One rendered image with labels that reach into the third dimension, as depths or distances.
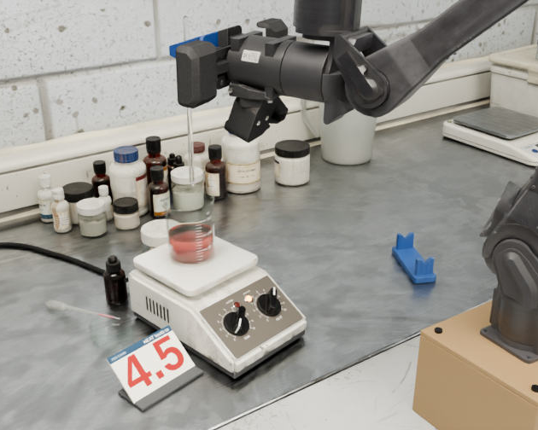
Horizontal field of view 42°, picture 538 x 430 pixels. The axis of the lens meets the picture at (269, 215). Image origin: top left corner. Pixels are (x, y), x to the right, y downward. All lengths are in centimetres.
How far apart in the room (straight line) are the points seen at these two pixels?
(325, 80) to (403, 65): 8
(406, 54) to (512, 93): 114
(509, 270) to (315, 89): 25
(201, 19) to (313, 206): 42
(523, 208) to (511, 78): 113
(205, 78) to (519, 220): 33
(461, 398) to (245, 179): 68
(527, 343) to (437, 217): 55
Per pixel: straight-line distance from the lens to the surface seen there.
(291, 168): 132
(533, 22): 208
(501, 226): 68
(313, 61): 70
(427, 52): 67
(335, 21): 69
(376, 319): 95
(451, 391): 75
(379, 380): 84
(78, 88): 130
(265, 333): 85
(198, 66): 69
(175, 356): 85
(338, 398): 81
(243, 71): 74
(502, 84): 181
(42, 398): 85
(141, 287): 91
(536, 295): 69
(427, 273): 104
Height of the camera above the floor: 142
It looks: 25 degrees down
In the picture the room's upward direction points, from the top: straight up
